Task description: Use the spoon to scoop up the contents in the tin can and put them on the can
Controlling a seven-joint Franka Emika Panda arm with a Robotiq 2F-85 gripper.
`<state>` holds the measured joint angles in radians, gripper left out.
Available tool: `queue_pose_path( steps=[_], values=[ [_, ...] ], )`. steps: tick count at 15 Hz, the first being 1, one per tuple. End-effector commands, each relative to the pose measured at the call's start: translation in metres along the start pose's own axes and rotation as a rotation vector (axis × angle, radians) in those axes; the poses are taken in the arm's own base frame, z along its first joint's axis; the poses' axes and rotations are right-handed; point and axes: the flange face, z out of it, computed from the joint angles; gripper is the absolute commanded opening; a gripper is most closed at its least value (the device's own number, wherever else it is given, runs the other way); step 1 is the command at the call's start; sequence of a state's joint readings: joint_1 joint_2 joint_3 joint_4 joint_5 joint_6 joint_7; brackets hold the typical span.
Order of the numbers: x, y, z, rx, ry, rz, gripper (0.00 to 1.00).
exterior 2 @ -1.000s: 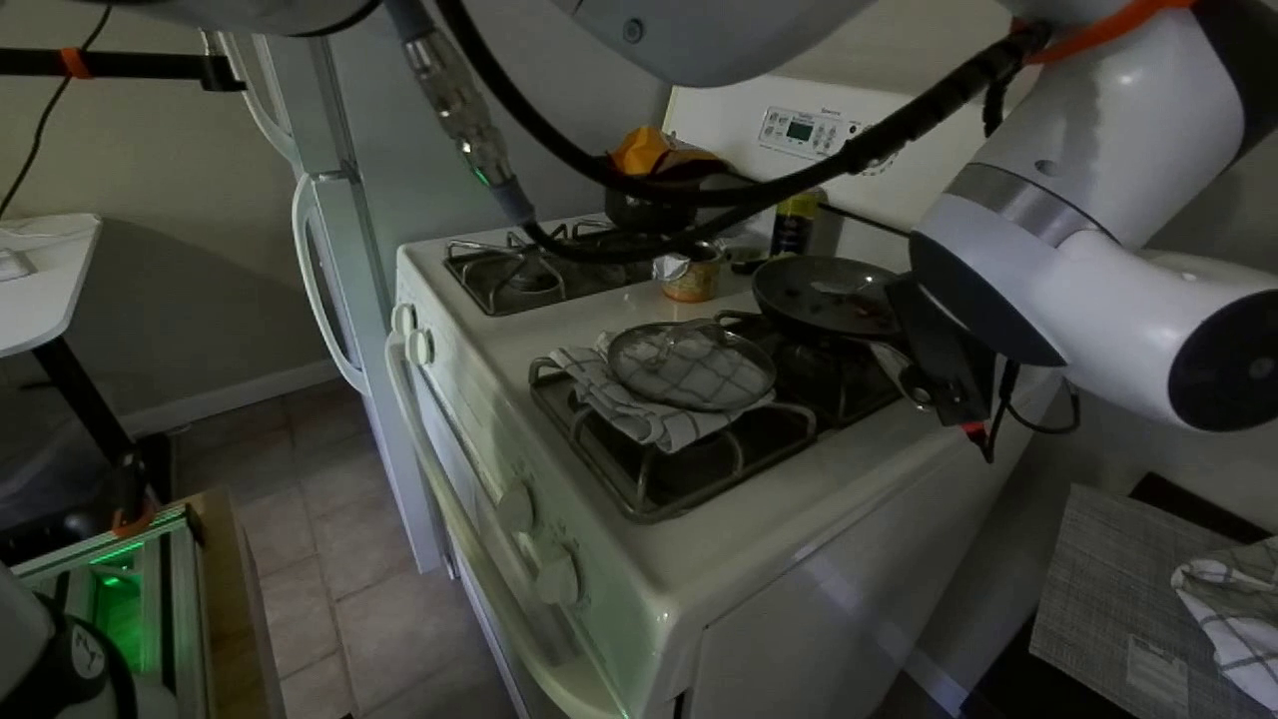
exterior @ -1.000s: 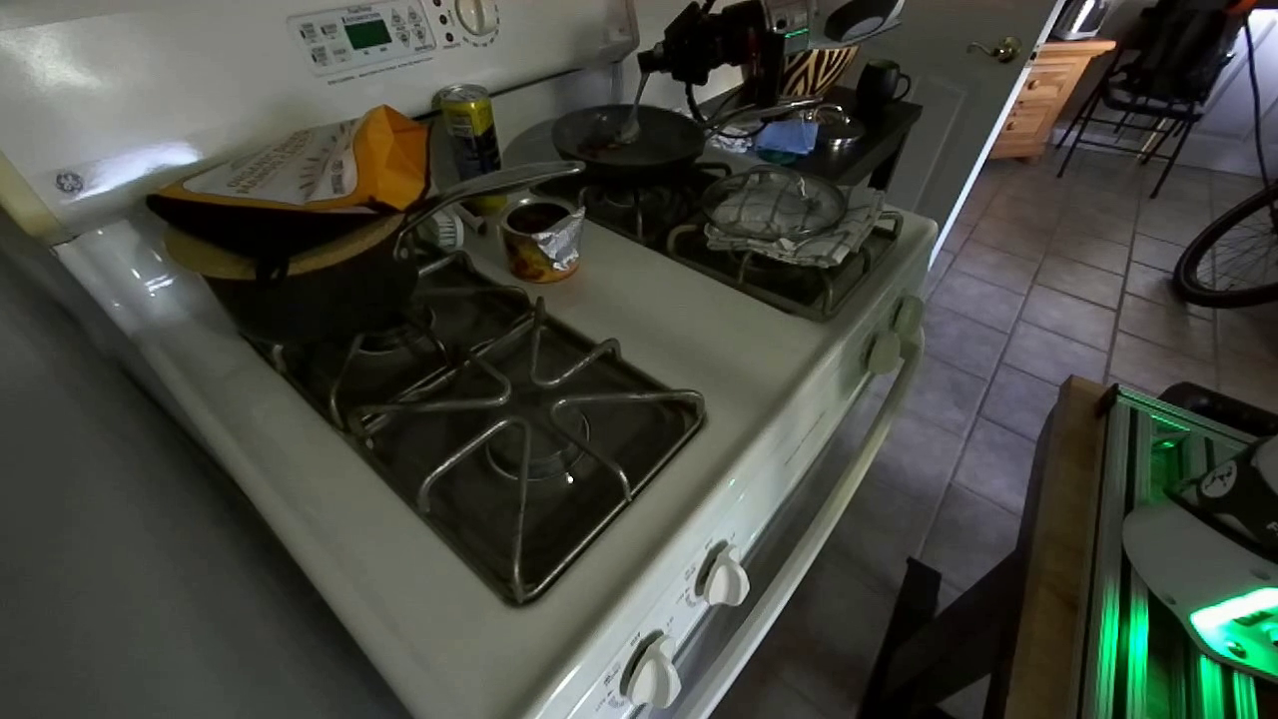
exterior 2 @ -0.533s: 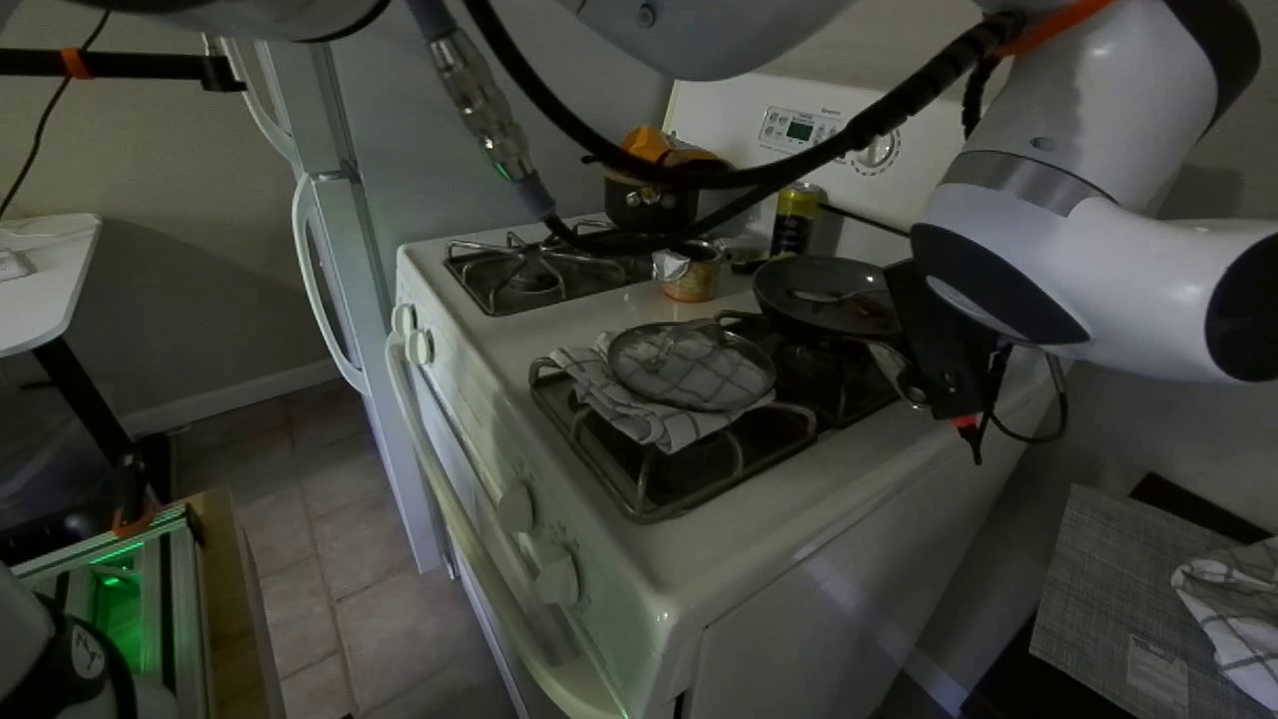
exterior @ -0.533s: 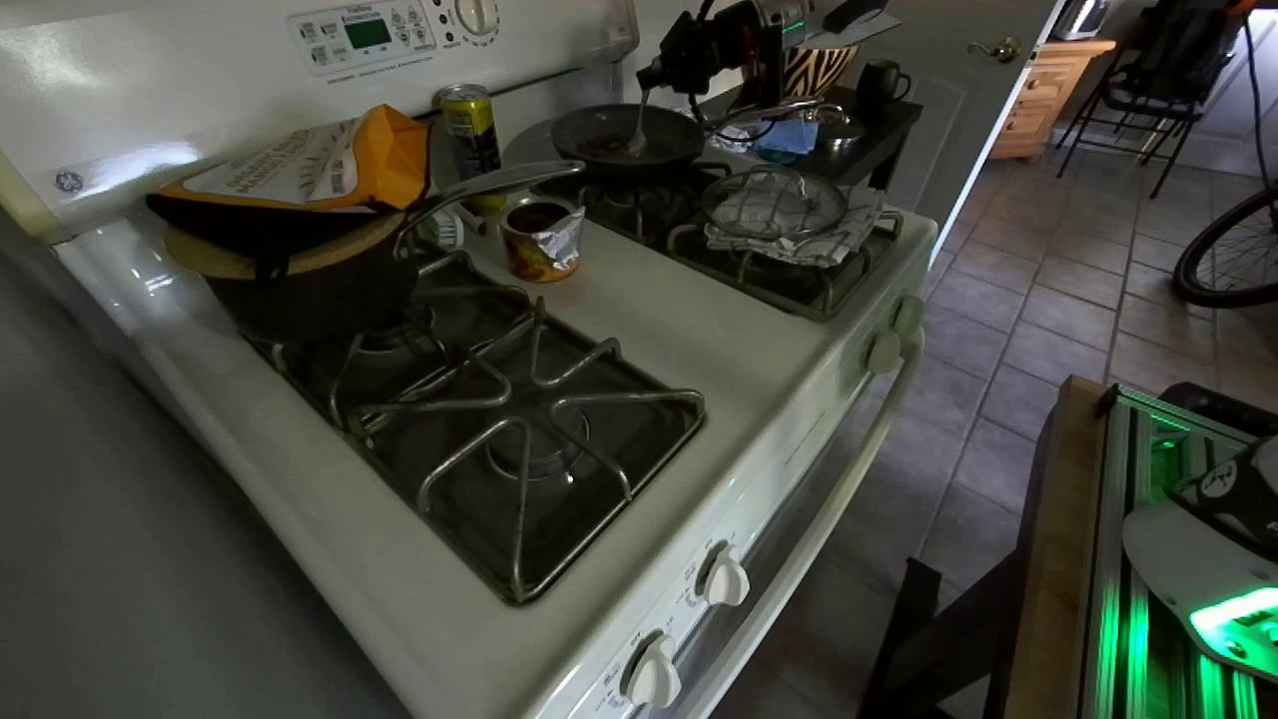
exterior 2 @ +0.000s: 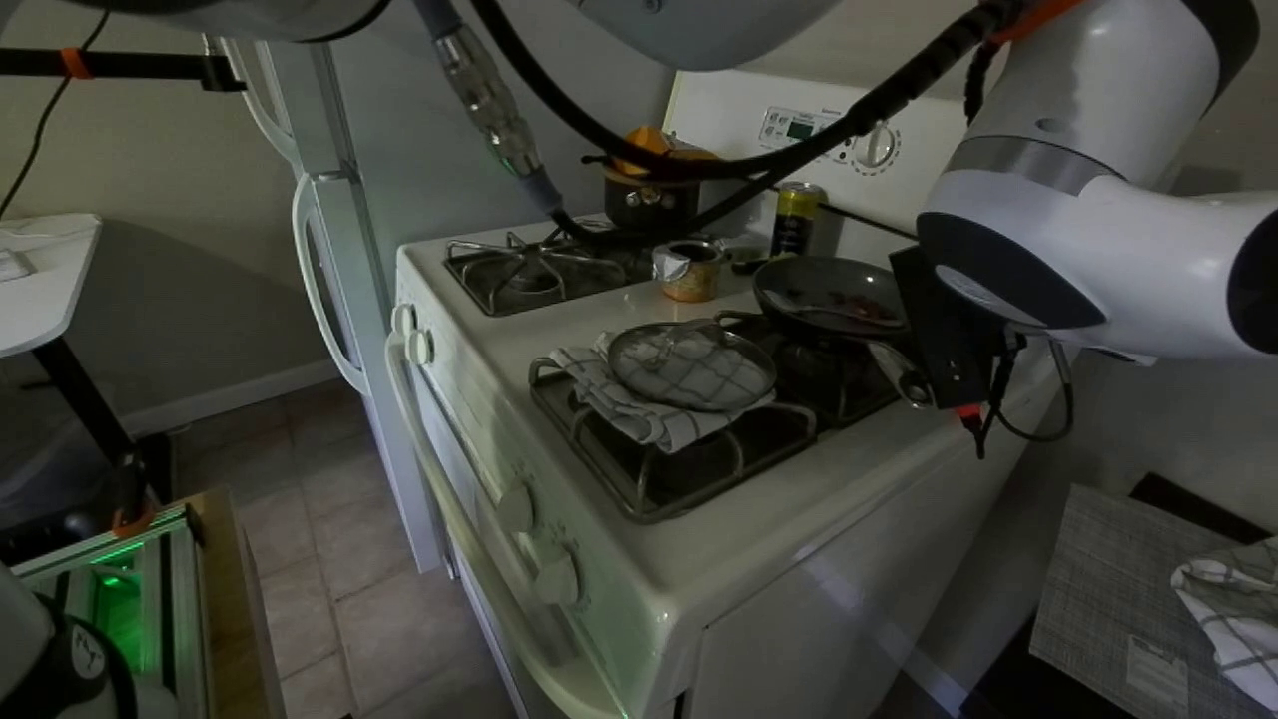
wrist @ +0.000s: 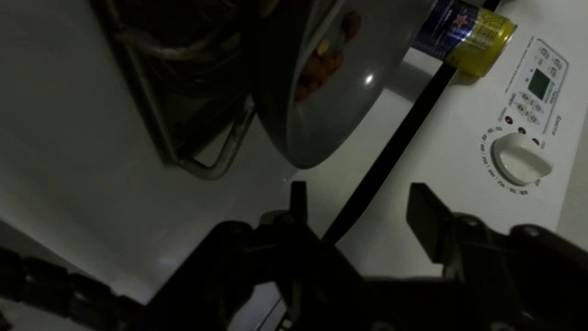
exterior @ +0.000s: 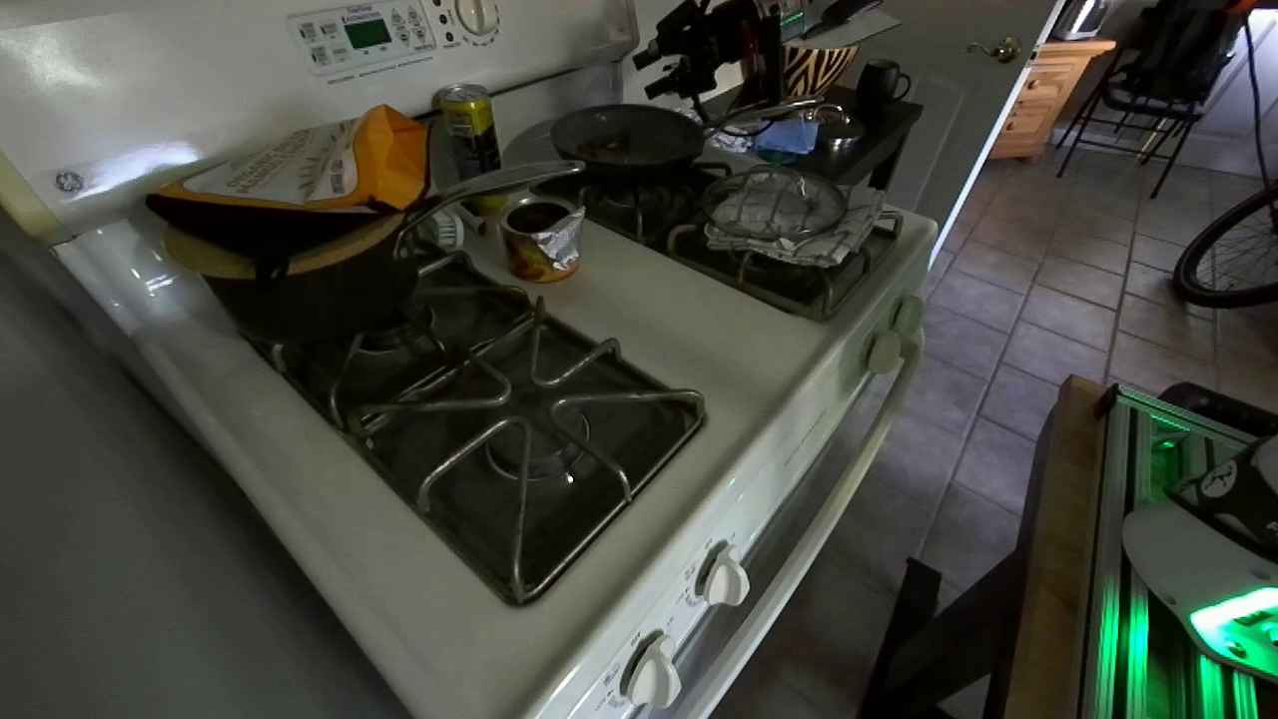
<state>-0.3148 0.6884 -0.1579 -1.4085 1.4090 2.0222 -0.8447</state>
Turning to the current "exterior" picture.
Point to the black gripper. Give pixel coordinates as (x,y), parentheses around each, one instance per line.
(741,34)

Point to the tin can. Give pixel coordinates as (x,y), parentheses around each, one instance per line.
(543,257)

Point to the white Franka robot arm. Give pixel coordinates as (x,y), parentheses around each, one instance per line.
(1183,561)

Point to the black frying pan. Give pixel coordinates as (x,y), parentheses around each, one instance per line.
(624,143)

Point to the blue sponge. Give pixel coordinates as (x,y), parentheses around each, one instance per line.
(785,143)

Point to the zebra patterned bowl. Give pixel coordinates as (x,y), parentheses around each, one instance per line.
(824,70)

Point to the small metal bowl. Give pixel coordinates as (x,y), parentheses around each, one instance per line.
(838,125)

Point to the black burner grate under foil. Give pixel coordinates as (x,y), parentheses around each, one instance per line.
(691,244)

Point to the white stove timer dial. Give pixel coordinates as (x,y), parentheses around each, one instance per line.
(480,18)

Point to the black mug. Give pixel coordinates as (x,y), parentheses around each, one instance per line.
(880,87)

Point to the black side table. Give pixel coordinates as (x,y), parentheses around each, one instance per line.
(884,143)

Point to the white gas stove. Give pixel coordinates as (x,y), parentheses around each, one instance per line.
(691,323)

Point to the small white lid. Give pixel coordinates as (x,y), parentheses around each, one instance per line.
(442,229)

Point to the white door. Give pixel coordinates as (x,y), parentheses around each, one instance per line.
(960,105)

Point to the brass door knob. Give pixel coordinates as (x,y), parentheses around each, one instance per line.
(1001,50)

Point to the white stove knob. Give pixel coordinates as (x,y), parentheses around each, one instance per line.
(909,317)
(724,578)
(884,349)
(651,671)

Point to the large black burner grate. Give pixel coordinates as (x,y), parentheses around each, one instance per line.
(534,385)

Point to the wooden cabinet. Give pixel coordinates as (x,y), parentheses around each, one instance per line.
(1030,112)

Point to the round wooden board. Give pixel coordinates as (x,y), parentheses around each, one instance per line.
(333,257)

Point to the black chair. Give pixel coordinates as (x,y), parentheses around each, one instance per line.
(1173,60)

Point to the bicycle wheel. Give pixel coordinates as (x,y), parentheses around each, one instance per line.
(1178,275)

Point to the black stand legs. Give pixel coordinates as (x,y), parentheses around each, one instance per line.
(912,642)

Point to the wooden plank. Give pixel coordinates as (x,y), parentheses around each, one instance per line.
(1061,561)

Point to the aluminium frame rails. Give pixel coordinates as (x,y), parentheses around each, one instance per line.
(1130,642)

